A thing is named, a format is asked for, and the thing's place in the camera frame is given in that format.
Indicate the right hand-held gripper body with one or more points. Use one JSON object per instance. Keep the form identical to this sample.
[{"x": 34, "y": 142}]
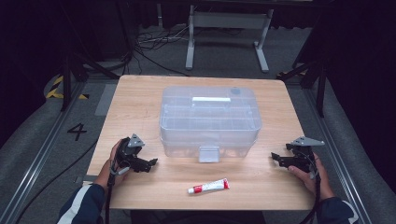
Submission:
[{"x": 303, "y": 155}]

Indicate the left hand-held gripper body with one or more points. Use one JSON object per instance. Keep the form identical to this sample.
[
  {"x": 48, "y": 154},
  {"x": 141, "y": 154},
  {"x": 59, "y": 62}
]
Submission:
[{"x": 127, "y": 152}]

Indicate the red and white ointment tube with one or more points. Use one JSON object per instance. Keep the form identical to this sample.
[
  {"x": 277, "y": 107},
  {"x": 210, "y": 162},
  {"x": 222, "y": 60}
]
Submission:
[{"x": 208, "y": 186}]

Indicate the clear plastic storage box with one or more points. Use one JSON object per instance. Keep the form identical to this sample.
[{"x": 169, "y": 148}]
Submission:
[{"x": 208, "y": 124}]

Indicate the person's left hand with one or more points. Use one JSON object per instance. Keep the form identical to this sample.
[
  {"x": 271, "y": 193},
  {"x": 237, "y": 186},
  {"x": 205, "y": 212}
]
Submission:
[{"x": 109, "y": 174}]

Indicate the person's right hand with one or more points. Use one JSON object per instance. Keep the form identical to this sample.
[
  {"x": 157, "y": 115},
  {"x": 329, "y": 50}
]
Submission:
[{"x": 320, "y": 183}]

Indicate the small grey tape piece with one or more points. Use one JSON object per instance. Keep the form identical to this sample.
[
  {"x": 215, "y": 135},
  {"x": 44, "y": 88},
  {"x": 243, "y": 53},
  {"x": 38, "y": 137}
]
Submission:
[{"x": 81, "y": 179}]

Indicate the grey floor plate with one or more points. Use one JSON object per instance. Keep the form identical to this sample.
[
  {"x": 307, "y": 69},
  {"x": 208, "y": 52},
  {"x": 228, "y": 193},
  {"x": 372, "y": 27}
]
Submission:
[{"x": 106, "y": 99}]

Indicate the black metal stand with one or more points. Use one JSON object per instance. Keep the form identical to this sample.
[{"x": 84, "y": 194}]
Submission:
[
  {"x": 67, "y": 81},
  {"x": 320, "y": 90}
]

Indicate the yellow and black hazard tape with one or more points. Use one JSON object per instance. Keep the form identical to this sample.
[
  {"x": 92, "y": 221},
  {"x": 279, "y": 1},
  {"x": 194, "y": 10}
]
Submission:
[{"x": 56, "y": 91}]

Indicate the metal floor rail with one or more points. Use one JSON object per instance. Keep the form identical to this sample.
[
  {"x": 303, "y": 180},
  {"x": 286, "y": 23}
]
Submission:
[
  {"x": 339, "y": 155},
  {"x": 34, "y": 165}
]

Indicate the grey metal desk frame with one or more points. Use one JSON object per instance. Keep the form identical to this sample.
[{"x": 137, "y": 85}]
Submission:
[{"x": 229, "y": 20}]

